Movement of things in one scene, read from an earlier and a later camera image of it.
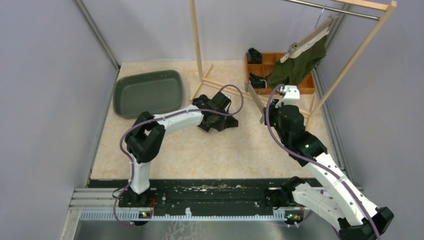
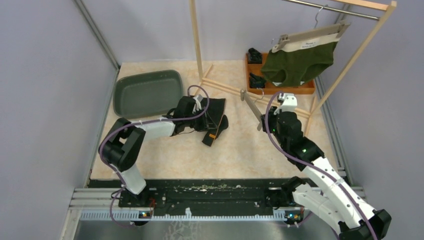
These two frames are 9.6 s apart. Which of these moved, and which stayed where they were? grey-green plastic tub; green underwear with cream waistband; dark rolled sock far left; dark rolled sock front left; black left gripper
Moved: green underwear with cream waistband; black left gripper
Stayed: dark rolled sock front left; grey-green plastic tub; dark rolled sock far left
